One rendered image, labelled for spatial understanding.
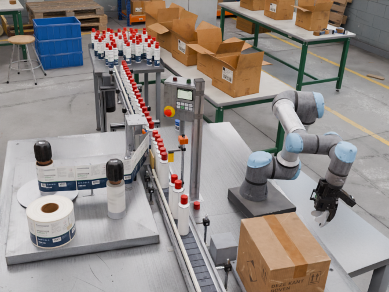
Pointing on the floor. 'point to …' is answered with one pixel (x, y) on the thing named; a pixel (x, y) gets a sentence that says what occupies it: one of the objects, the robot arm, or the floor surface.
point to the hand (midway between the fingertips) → (322, 223)
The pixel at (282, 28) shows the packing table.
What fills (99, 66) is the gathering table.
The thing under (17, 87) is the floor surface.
